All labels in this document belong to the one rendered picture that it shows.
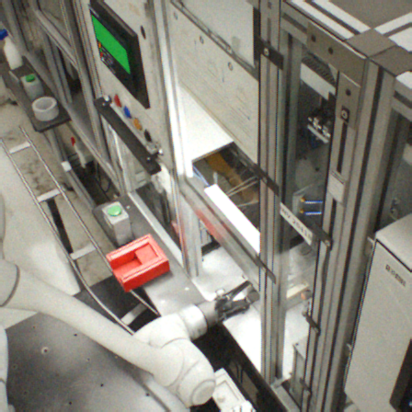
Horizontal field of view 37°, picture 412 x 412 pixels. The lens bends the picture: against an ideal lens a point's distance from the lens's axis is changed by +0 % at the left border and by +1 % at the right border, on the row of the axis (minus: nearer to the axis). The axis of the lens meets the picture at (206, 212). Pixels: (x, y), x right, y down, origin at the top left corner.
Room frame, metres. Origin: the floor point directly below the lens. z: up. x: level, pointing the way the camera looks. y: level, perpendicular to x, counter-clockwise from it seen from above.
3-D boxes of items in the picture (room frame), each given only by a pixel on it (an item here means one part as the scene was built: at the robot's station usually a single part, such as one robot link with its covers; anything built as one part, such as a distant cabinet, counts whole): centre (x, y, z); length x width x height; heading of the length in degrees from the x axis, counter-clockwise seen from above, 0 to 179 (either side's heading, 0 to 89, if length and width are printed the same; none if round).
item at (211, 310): (0.94, 0.00, 1.01); 0.09 x 0.07 x 0.08; 117
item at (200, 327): (0.91, 0.07, 1.01); 0.09 x 0.06 x 0.09; 27
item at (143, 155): (1.31, 0.20, 1.37); 0.36 x 0.04 x 0.04; 27
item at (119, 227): (1.33, 0.28, 0.97); 0.08 x 0.08 x 0.12; 27
